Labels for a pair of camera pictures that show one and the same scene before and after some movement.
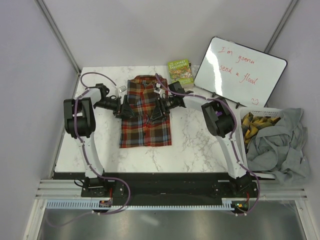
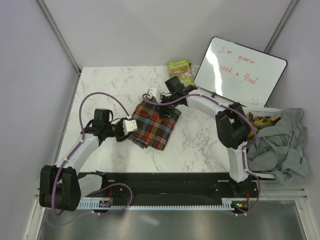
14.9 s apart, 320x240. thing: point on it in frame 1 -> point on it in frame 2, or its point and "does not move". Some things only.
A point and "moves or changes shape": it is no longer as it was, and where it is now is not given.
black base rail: (178, 185) does not move
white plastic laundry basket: (273, 112) does not move
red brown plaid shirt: (140, 131) moves or changes shape
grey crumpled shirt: (277, 149) does not move
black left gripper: (126, 111) -> (122, 137)
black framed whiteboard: (241, 74) does not move
